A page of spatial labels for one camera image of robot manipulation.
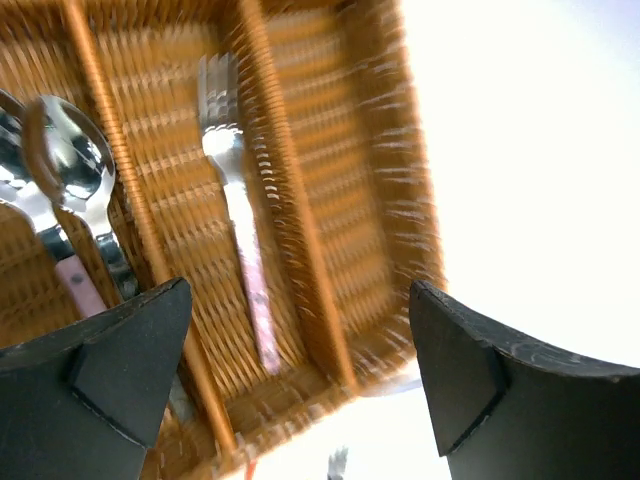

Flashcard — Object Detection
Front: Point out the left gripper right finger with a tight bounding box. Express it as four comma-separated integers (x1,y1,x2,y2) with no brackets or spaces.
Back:
409,280,639,479

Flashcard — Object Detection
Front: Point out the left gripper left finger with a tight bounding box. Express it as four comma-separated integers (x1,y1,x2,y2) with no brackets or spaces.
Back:
0,278,192,479

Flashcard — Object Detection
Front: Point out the dark floral-handled fork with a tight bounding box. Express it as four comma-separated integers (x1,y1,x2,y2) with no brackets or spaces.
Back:
327,447,349,480

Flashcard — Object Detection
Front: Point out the red chopstick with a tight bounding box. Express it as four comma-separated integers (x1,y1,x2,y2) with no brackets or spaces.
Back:
244,459,257,480

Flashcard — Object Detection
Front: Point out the pink-handled spoon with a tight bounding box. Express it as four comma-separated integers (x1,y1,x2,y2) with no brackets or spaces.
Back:
0,89,109,321

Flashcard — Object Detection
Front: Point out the dark floral-handled spoon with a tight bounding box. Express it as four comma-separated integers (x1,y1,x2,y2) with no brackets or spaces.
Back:
22,95,140,301

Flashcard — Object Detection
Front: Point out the pink-handled fork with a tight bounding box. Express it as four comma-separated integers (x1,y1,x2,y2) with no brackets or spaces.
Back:
197,52,280,374

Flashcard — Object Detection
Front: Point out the brown wicker cutlery tray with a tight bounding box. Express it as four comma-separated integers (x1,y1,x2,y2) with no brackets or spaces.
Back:
1,1,446,479

